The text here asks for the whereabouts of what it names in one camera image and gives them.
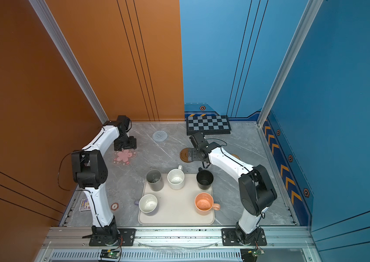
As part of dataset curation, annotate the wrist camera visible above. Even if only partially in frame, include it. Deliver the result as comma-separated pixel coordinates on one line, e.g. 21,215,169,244
189,132,209,150
116,115,132,133

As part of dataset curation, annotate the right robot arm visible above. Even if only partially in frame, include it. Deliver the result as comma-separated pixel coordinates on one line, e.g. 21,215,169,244
180,142,277,246

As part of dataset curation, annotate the white speckled mug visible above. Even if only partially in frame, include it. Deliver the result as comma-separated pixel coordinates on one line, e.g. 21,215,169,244
167,165,185,191

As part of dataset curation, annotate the purple card box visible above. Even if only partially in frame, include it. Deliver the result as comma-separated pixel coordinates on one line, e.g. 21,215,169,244
79,199,91,212

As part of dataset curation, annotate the left circuit board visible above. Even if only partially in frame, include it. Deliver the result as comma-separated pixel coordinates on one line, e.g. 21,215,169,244
99,249,121,262

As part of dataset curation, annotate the grey mug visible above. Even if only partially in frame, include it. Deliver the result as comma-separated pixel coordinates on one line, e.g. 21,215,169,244
146,169,164,192

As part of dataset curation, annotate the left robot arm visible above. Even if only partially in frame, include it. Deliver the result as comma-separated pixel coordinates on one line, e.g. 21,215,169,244
70,115,137,242

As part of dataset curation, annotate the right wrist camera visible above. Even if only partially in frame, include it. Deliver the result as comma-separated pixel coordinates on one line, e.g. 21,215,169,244
189,132,209,150

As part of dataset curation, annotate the white mug purple handle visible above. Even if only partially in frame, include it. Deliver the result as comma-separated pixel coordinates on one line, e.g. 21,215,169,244
134,194,158,216

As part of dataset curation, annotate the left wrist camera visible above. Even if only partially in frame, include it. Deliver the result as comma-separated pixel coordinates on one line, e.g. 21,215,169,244
116,115,132,133

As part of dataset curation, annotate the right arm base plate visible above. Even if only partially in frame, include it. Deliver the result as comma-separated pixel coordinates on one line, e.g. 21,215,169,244
221,227,267,246

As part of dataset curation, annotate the cream serving tray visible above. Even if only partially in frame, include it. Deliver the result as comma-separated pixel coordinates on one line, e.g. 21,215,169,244
138,174,215,226

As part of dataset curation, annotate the black mug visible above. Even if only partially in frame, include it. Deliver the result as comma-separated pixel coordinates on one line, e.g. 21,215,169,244
196,168,214,191

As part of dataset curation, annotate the pink flower coaster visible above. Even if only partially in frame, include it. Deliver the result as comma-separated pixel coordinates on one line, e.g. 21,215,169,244
113,149,137,166

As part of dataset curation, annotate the brown wooden round coaster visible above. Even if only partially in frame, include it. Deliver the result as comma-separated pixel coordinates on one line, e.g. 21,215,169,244
180,148,193,163

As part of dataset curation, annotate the aluminium front rail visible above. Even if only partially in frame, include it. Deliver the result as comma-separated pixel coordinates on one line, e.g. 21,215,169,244
35,226,321,262

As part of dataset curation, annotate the right circuit board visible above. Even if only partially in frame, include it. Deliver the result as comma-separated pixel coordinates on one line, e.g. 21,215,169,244
240,249,265,262

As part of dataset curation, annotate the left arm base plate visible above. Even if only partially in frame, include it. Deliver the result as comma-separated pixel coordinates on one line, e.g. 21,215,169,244
89,228,136,247

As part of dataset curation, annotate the black chessboard box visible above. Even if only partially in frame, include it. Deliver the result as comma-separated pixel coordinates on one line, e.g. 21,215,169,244
186,115,231,135

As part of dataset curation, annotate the grey woven round coaster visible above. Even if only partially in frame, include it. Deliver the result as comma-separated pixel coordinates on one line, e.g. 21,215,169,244
152,131,168,143

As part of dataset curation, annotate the rattan woven round coaster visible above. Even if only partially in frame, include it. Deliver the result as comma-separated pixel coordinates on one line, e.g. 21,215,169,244
232,154,241,160

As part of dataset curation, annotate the orange mug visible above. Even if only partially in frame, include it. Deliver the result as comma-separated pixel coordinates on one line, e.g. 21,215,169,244
194,193,221,215

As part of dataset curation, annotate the circuit board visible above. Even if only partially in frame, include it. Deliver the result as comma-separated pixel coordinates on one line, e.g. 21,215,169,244
99,249,121,262
240,249,265,262

